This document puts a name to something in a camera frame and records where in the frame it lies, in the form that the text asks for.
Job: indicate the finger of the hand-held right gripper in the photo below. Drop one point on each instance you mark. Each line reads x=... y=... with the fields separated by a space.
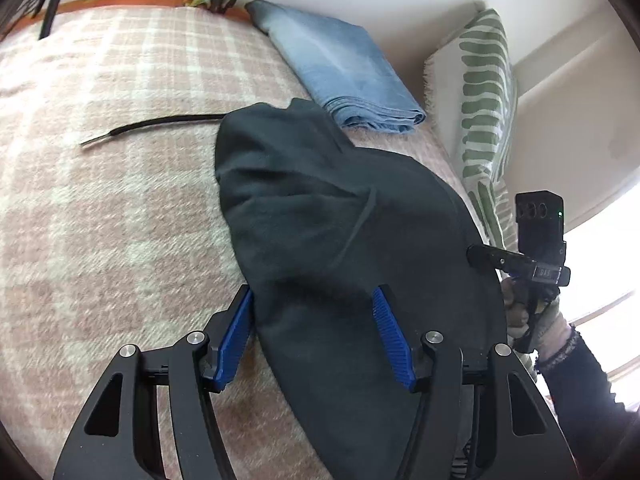
x=492 y=259

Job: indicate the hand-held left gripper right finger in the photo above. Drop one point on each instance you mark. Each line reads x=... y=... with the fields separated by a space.
x=395 y=345

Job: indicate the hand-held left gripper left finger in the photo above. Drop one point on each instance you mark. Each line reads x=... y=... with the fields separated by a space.
x=235 y=340

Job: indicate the dark grey pants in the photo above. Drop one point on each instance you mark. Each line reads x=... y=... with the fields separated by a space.
x=325 y=240

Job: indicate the person's right forearm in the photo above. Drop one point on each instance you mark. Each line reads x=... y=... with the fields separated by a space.
x=580 y=400

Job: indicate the person's right hand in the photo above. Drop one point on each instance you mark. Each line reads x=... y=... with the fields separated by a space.
x=515 y=310

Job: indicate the bright window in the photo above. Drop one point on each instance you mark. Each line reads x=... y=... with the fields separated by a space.
x=610 y=270

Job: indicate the green patterned pillow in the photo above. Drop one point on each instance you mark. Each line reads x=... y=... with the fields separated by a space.
x=482 y=90

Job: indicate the plaid pink blanket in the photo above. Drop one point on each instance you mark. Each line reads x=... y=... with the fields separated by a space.
x=110 y=220

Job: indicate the folded blue jeans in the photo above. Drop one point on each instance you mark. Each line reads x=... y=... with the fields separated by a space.
x=340 y=65

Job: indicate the orange bed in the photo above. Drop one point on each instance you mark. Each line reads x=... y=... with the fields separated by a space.
x=150 y=1

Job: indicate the black tripod stand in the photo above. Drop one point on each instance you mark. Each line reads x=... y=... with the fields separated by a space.
x=57 y=0

